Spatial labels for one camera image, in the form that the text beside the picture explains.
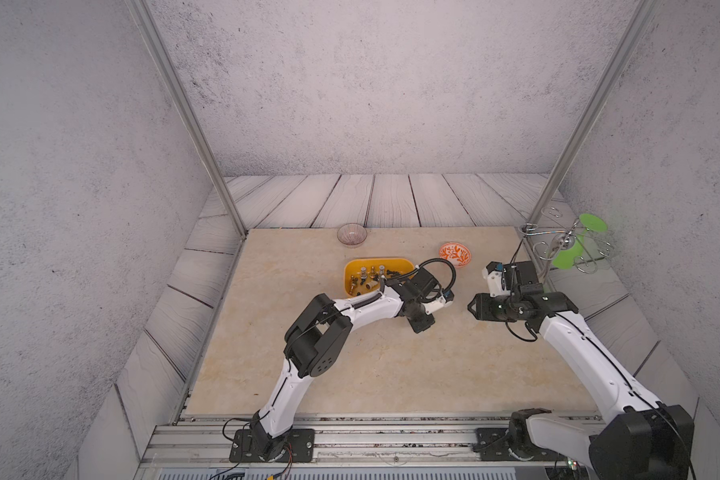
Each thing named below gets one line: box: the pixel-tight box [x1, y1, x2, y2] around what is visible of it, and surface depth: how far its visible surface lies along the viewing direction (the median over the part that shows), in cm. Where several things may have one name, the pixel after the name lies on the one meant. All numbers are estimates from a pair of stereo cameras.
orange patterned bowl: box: [439, 242, 472, 268], surface depth 113 cm
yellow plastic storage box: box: [344, 258, 414, 298], surface depth 106 cm
